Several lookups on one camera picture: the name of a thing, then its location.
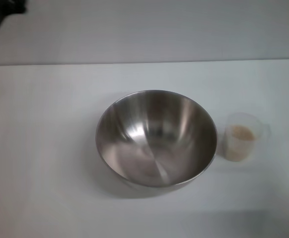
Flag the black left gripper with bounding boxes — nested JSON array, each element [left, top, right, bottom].
[[0, 0, 27, 36]]

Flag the stainless steel mixing bowl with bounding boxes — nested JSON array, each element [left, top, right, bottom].
[[95, 90, 219, 193]]

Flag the clear plastic measuring cup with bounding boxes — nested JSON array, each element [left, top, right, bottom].
[[222, 112, 272, 163]]

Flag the white rice grains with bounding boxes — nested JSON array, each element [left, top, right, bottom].
[[226, 124, 256, 163]]

